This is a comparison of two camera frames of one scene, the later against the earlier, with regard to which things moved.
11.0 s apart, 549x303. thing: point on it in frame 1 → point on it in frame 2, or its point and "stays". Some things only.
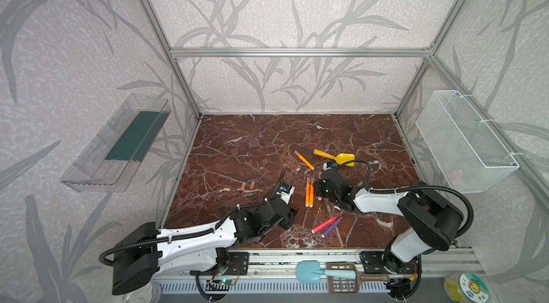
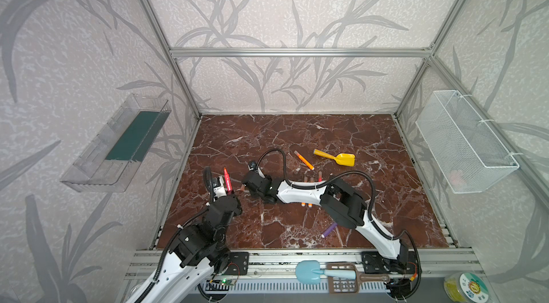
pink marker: [322, 226] → [228, 181]
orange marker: [302, 159] stays
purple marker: [337, 224] stays
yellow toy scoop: [339, 159] stays
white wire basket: [470, 154] stays
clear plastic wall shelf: [111, 161] stays
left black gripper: [282, 202] → [225, 196]
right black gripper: [323, 185] → [251, 181]
